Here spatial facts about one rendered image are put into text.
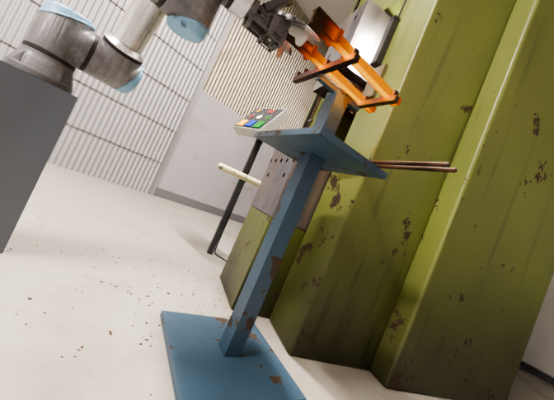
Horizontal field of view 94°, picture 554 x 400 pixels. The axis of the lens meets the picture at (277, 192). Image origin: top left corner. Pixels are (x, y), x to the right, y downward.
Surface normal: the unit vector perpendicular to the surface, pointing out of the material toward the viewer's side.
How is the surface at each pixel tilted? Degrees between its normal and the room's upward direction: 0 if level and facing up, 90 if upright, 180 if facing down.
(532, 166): 90
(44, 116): 90
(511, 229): 90
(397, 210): 90
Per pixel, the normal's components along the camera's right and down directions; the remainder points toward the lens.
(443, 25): 0.35, 0.10
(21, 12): 0.66, 0.25
